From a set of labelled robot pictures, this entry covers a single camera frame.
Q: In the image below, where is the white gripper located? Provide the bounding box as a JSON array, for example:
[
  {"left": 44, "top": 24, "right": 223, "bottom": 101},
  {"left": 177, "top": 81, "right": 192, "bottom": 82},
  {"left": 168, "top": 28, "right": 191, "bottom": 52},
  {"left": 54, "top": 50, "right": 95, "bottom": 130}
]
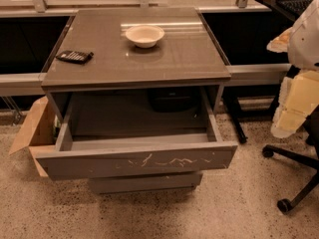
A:
[{"left": 266, "top": 28, "right": 319, "bottom": 138}]

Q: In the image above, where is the grey top drawer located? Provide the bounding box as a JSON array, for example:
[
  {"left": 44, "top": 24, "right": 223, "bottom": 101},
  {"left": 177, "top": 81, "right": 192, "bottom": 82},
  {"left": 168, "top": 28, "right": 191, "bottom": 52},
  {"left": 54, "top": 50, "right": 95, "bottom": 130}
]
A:
[{"left": 36, "top": 90, "right": 237, "bottom": 179}]

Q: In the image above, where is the grey drawer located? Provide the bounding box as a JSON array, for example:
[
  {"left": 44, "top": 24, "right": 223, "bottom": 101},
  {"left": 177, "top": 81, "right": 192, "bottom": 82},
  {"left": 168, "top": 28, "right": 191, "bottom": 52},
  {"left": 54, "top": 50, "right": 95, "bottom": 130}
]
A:
[
  {"left": 88, "top": 171, "right": 202, "bottom": 194},
  {"left": 36, "top": 90, "right": 237, "bottom": 179}
]

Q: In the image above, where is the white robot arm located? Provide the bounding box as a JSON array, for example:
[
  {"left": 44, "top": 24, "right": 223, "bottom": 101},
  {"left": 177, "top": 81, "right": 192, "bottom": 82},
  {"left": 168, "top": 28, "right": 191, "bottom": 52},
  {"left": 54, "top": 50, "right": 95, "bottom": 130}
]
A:
[{"left": 267, "top": 0, "right": 319, "bottom": 138}]

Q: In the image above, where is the grey drawer cabinet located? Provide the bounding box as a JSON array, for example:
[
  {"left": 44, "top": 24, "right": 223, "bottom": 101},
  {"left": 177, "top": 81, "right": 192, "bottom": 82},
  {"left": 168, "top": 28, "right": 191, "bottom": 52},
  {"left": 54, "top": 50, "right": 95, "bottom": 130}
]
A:
[{"left": 40, "top": 6, "right": 232, "bottom": 124}]

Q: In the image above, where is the grey bottom drawer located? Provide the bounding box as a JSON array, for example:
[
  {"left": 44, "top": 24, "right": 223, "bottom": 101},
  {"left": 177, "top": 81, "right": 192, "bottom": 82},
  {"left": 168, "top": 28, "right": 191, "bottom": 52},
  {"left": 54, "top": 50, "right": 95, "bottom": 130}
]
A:
[{"left": 88, "top": 171, "right": 202, "bottom": 194}]

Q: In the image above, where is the black office chair base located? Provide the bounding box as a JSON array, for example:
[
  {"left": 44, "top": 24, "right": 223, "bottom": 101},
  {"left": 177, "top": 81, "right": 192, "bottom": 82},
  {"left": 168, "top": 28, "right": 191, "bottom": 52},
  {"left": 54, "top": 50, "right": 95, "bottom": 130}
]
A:
[{"left": 261, "top": 107, "right": 319, "bottom": 215}]

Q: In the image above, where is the white paper bowl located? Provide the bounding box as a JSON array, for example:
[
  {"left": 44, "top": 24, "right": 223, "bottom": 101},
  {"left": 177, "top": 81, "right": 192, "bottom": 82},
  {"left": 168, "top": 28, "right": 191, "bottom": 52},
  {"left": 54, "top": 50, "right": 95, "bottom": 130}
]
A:
[{"left": 126, "top": 25, "right": 164, "bottom": 49}]

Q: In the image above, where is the black calculator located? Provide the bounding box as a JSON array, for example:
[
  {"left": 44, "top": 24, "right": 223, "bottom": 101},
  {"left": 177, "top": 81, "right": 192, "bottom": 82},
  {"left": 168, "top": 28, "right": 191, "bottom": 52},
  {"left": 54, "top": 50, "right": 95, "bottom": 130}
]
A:
[{"left": 56, "top": 50, "right": 94, "bottom": 65}]

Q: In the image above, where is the brown cardboard box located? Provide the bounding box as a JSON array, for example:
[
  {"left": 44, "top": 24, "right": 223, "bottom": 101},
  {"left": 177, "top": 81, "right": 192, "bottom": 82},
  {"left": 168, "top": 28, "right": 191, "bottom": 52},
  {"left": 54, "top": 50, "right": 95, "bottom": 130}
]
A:
[{"left": 9, "top": 97, "right": 55, "bottom": 177}]

